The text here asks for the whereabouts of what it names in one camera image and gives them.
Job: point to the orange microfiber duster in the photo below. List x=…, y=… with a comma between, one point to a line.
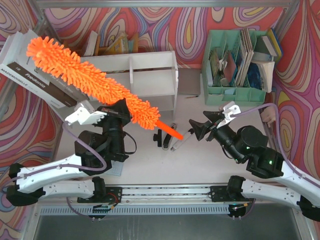
x=59, y=61

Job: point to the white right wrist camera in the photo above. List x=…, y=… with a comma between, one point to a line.
x=228, y=110

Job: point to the light blue calculator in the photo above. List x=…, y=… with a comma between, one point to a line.
x=117, y=168

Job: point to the pink plastic object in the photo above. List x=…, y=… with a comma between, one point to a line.
x=269, y=115

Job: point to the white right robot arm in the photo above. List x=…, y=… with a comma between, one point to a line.
x=267, y=163

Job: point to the black T-shaped clip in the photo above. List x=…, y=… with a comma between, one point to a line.
x=157, y=137

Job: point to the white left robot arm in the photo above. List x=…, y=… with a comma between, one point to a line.
x=77, y=176

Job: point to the grey hardcover book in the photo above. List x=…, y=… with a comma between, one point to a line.
x=70, y=90

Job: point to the green plastic desk organizer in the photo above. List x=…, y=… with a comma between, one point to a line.
x=232, y=95

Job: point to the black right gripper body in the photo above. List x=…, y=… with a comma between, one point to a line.
x=211, y=127

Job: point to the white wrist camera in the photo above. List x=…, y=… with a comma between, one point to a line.
x=85, y=114
x=228, y=110

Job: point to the small pencil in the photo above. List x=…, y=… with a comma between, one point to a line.
x=191, y=97

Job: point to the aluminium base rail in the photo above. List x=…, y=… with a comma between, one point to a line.
x=160, y=193

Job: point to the black marker pen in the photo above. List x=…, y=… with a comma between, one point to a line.
x=179, y=143

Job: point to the books in organizer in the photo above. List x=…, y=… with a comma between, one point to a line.
x=267, y=54

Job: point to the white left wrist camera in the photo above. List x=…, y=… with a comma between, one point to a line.
x=85, y=114

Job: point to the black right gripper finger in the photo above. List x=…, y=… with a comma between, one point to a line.
x=214, y=117
x=199, y=129

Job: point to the white wooden bookshelf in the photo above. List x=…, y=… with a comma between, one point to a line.
x=152, y=76

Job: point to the white Fredonia book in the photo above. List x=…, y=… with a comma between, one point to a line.
x=17, y=66

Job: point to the books behind shelf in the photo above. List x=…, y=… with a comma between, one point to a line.
x=121, y=45

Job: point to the black and clear stapler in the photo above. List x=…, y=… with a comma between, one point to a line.
x=166, y=142

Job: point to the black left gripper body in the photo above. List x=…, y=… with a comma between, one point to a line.
x=118, y=113

